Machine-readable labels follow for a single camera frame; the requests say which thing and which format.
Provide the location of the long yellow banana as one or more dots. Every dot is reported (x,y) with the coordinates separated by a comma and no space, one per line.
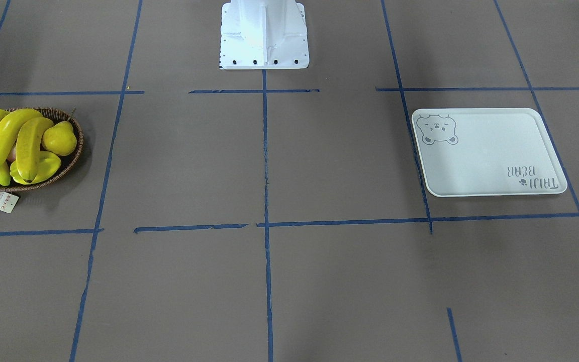
(10,126)

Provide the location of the brown wicker basket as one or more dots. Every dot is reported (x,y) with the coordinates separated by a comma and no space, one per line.
(67,162)

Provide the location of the white bear tray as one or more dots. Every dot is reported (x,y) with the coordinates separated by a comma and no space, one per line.
(474,152)

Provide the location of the yellow pear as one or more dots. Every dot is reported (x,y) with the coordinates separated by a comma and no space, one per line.
(60,139)

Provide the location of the yellow starfruit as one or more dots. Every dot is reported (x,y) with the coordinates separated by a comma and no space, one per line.
(48,165)

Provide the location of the white paper price tag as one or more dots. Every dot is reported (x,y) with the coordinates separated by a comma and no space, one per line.
(8,202)

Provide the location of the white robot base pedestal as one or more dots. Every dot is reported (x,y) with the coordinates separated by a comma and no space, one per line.
(263,35)

